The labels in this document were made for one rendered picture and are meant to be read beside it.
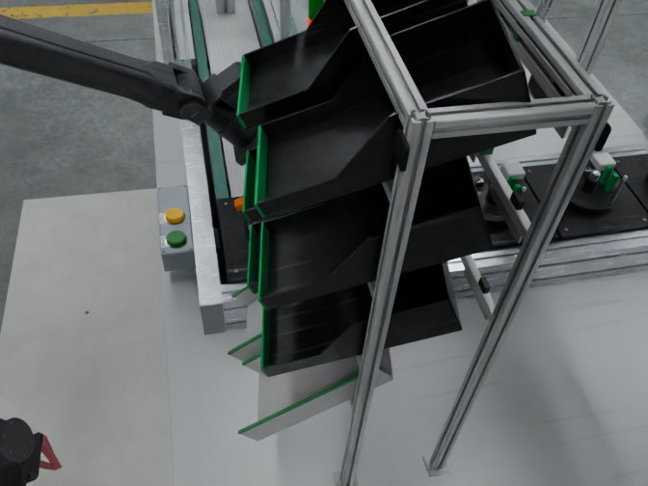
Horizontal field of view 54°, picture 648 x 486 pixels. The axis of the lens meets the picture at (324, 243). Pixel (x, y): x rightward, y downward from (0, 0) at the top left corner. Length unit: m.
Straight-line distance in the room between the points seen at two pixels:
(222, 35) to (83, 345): 1.14
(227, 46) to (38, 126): 1.56
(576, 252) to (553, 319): 0.16
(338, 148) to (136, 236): 0.94
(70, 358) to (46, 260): 0.28
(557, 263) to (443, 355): 0.34
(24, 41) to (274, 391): 0.65
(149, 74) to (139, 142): 2.17
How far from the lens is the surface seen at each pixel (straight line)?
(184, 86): 1.08
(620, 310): 1.58
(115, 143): 3.23
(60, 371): 1.38
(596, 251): 1.53
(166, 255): 1.38
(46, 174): 3.14
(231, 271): 1.32
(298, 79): 0.80
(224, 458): 1.23
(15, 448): 0.93
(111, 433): 1.28
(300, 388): 1.06
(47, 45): 0.98
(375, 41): 0.65
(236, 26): 2.19
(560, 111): 0.61
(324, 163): 0.68
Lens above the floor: 1.98
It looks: 48 degrees down
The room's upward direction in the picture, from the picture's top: 5 degrees clockwise
